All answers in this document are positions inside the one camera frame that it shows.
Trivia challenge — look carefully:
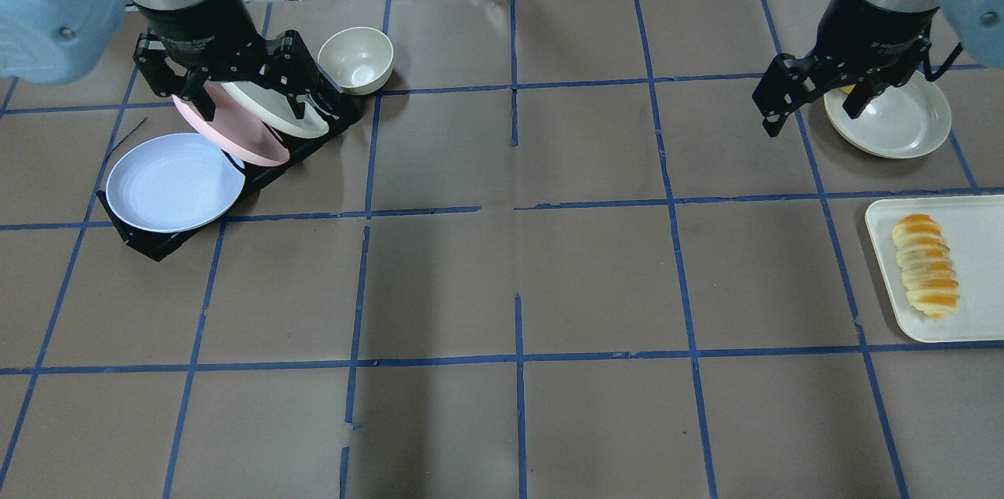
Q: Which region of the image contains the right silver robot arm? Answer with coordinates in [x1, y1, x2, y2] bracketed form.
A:
[752, 0, 1003, 137]

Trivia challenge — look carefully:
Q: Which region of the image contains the cream plate with lemon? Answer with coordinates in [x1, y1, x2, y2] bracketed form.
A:
[824, 74, 953, 159]

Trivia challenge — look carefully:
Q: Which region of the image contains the cream rectangular tray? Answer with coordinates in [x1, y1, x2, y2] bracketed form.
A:
[864, 195, 1003, 343]

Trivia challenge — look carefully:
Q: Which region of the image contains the black dish rack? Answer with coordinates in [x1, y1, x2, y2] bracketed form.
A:
[97, 100, 361, 260]

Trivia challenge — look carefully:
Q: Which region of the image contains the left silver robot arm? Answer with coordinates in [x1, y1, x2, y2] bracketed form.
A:
[1, 0, 342, 122]

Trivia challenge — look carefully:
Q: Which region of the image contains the blue plate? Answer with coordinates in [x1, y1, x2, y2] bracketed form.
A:
[104, 133, 246, 233]

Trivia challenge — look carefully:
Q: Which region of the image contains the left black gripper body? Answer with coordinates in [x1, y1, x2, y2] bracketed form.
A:
[133, 0, 322, 97]

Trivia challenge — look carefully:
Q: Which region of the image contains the pink plate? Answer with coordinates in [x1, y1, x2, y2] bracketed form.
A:
[171, 84, 291, 167]

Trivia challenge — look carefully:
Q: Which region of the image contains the croissant bread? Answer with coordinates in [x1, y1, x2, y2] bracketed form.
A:
[892, 213, 961, 319]

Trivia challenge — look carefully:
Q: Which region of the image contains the cream plate in rack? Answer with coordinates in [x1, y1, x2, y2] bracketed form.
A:
[221, 82, 329, 139]

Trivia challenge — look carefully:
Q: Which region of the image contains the cream bowl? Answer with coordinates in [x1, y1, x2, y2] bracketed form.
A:
[317, 27, 395, 96]

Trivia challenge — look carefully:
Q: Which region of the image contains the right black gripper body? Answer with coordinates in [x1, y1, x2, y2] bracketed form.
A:
[752, 0, 933, 115]

